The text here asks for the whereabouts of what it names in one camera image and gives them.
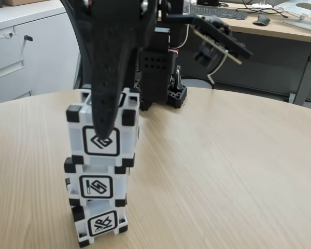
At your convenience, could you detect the white cube with diamond symbol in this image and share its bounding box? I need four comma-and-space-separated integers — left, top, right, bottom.
66, 84, 141, 168

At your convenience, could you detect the white cube with zigzag symbol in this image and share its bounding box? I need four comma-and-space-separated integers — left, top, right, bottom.
64, 155, 132, 208

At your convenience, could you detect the white filing cabinet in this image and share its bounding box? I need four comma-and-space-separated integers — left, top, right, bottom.
0, 5, 81, 107

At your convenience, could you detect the grey round disc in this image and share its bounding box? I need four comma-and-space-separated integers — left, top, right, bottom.
181, 78, 213, 90

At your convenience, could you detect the black device on desk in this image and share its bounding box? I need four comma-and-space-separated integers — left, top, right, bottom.
196, 0, 220, 7

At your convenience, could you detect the brown cardboard box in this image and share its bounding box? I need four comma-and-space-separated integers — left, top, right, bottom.
7, 0, 52, 7

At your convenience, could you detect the dark grey keyboard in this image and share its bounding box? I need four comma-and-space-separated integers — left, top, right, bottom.
190, 5, 249, 21

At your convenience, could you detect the white cube with crossed symbol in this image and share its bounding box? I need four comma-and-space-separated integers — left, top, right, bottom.
71, 201, 129, 248

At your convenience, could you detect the dark grey computer mouse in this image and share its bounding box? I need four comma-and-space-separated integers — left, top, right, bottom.
252, 14, 272, 26

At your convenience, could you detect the white round lamp base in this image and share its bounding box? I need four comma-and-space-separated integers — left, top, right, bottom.
250, 0, 274, 10

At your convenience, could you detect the silver laptop stand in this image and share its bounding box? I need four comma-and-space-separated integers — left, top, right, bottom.
274, 2, 311, 32

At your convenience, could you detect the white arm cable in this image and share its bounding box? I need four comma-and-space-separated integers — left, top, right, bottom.
169, 24, 190, 52

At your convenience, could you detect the flat camera ribbon cable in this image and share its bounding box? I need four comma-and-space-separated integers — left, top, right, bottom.
207, 53, 230, 85

